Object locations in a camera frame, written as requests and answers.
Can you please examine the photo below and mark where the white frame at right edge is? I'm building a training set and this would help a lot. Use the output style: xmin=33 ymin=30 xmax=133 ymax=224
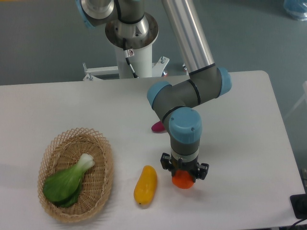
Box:
xmin=284 ymin=81 xmax=307 ymax=120

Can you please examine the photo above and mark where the yellow mango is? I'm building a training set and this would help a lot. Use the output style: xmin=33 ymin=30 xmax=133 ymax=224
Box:
xmin=133 ymin=165 xmax=158 ymax=208

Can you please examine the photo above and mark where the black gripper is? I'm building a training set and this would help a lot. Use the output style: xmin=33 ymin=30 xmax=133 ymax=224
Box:
xmin=160 ymin=153 xmax=209 ymax=183

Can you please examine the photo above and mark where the green bok choy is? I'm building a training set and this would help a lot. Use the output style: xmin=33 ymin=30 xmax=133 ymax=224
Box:
xmin=43 ymin=153 xmax=94 ymax=207

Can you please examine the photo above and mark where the black device at table edge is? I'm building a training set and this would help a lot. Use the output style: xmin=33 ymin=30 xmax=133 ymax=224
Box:
xmin=290 ymin=194 xmax=307 ymax=219

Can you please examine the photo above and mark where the black cable on pedestal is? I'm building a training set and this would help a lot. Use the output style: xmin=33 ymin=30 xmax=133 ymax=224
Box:
xmin=122 ymin=38 xmax=139 ymax=79

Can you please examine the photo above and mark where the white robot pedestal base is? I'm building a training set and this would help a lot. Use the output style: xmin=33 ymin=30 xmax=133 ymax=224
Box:
xmin=83 ymin=13 xmax=170 ymax=81

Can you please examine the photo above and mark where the blue bag in corner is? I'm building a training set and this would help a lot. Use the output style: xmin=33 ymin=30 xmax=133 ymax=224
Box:
xmin=283 ymin=0 xmax=307 ymax=21

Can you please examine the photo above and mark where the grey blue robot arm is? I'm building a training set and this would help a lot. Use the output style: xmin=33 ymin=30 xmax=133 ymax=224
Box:
xmin=76 ymin=0 xmax=232 ymax=184

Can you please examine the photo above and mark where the woven wicker basket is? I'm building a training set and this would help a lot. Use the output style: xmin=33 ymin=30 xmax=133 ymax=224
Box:
xmin=37 ymin=127 xmax=114 ymax=223

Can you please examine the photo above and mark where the orange fruit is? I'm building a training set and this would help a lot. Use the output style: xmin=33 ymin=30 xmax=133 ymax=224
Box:
xmin=172 ymin=170 xmax=194 ymax=189

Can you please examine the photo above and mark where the purple sweet potato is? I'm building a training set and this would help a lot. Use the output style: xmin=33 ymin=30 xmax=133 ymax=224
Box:
xmin=151 ymin=121 xmax=166 ymax=133

